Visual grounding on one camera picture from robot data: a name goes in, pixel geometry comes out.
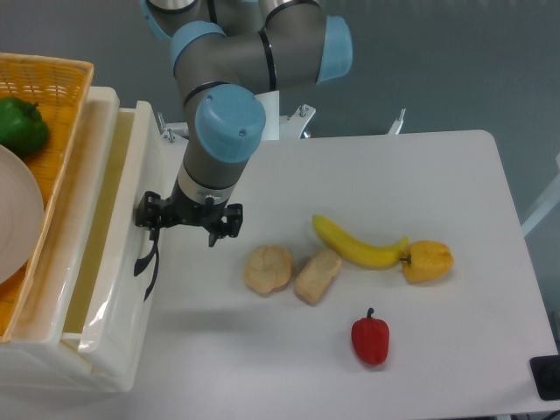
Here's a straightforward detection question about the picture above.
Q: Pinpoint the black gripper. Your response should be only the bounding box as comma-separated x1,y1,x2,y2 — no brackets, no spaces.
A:
135,178,243,247

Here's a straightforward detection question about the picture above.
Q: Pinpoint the black top drawer handle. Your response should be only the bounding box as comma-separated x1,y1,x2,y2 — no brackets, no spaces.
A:
133,229,159,277

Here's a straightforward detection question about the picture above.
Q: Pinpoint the black drawer handle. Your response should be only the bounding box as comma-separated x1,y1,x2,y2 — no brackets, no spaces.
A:
133,229,159,277
143,252,160,301

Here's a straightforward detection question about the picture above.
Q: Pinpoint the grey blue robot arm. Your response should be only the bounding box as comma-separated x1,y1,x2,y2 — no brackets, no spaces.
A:
136,1,353,242

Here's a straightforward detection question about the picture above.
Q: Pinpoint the white drawer cabinet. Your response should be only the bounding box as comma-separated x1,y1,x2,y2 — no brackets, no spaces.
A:
0,86,152,395

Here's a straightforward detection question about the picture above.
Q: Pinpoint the round bread roll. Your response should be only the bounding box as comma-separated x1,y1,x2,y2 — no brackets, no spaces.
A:
243,245,293,296

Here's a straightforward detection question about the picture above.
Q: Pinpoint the rectangular bread slice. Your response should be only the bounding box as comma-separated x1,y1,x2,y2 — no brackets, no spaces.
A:
295,248,342,305

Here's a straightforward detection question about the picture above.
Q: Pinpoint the beige round plate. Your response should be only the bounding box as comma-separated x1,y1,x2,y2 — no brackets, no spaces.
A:
1,146,44,283

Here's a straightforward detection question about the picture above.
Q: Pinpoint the orange woven basket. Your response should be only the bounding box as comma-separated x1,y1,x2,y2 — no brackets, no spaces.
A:
1,52,94,343

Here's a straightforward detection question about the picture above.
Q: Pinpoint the green bell pepper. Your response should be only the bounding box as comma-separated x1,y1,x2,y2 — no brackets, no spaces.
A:
1,96,50,158

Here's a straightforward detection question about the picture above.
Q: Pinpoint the yellow banana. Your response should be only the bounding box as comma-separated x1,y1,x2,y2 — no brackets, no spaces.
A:
311,214,409,270

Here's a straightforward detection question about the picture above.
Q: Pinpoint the red bell pepper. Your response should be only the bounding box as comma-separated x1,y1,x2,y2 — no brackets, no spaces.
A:
351,307,390,366

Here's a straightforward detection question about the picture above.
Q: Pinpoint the yellow bell pepper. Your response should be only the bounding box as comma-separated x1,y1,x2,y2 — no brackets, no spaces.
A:
400,240,454,284

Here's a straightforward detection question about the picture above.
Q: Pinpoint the black device at edge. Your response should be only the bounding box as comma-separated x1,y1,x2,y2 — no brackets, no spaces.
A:
529,354,560,401

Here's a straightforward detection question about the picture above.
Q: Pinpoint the black lower drawer handle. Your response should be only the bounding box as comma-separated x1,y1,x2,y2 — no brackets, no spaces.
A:
143,252,160,301

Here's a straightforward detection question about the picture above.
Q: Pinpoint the white frame bar right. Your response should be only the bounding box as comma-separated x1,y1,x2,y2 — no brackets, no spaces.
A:
521,172,559,237

